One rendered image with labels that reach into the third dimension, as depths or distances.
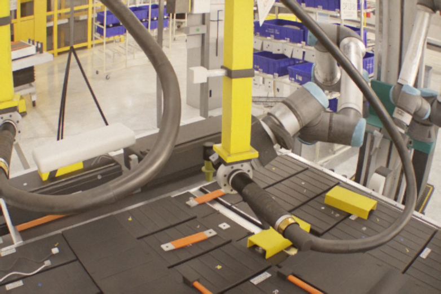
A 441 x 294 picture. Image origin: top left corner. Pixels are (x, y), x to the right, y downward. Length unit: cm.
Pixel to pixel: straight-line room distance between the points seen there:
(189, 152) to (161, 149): 74
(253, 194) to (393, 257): 42
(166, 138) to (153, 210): 57
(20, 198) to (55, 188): 55
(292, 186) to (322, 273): 45
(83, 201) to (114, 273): 40
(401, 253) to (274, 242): 36
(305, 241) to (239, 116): 34
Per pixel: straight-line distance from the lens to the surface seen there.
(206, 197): 122
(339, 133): 120
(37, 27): 1050
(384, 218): 119
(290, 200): 122
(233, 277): 92
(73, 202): 55
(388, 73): 236
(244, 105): 94
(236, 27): 89
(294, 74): 360
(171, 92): 66
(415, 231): 117
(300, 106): 109
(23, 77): 545
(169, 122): 62
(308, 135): 121
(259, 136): 107
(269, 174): 135
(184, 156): 132
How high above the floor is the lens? 162
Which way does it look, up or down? 24 degrees down
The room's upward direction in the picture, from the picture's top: 1 degrees clockwise
